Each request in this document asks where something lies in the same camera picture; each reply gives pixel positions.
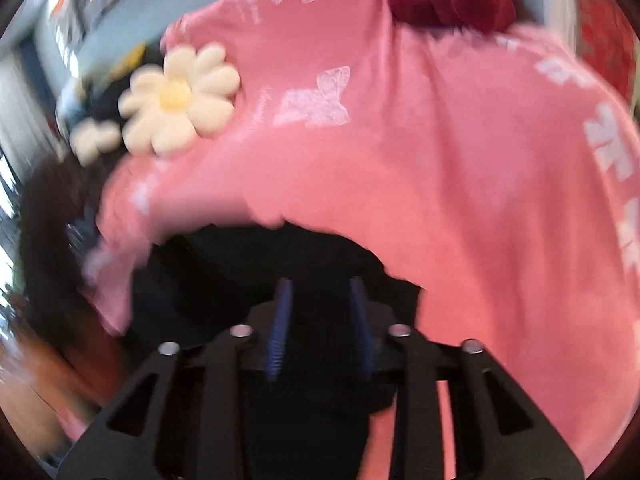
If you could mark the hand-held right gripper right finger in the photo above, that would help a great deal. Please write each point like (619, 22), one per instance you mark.
(361, 325)

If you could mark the black garment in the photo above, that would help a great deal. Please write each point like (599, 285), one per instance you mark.
(240, 270)

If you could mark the red patterned cushion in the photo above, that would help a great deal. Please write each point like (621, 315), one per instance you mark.
(602, 25)

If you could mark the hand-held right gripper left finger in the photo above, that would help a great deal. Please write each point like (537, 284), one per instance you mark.
(280, 325)

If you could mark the small cream flower plush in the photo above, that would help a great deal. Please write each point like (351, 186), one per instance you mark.
(92, 139)

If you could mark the large cream flower plush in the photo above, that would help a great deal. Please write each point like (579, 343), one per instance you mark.
(179, 97)

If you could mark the pink butterfly print blanket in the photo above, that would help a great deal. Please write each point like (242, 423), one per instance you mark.
(400, 170)

